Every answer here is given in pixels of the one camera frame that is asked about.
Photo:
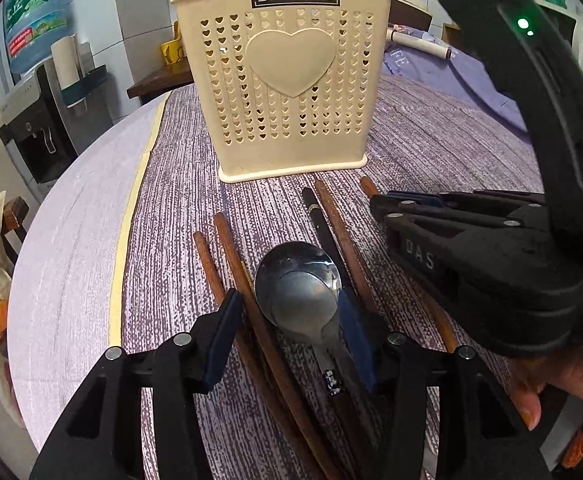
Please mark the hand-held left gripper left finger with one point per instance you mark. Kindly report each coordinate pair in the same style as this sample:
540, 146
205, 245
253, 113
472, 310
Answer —
224, 335

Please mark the person's right hand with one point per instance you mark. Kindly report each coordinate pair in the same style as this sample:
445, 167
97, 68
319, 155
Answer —
571, 375

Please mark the blue water jug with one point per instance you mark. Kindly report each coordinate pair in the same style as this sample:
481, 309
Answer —
31, 20

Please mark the purple striped tablecloth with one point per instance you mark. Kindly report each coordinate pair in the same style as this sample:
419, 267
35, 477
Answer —
421, 135

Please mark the water dispenser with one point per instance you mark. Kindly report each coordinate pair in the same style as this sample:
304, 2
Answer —
26, 125

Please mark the wooden board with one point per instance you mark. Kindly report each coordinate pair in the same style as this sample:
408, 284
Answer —
161, 85

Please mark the yellow mug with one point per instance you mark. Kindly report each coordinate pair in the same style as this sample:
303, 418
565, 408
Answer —
174, 50

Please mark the black chopstick gold band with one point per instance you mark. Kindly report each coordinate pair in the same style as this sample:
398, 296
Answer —
316, 215

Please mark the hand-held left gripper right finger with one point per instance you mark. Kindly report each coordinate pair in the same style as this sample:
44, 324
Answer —
356, 340

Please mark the cream perforated utensil holder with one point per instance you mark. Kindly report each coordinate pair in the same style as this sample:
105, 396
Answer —
291, 65

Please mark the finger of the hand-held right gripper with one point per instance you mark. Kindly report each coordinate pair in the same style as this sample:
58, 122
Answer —
421, 215
496, 200

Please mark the brown wooden chopstick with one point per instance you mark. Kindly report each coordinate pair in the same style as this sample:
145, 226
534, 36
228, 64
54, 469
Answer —
336, 230
231, 260
204, 255
369, 187

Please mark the purple cloth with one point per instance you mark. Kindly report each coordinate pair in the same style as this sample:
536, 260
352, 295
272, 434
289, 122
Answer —
471, 75

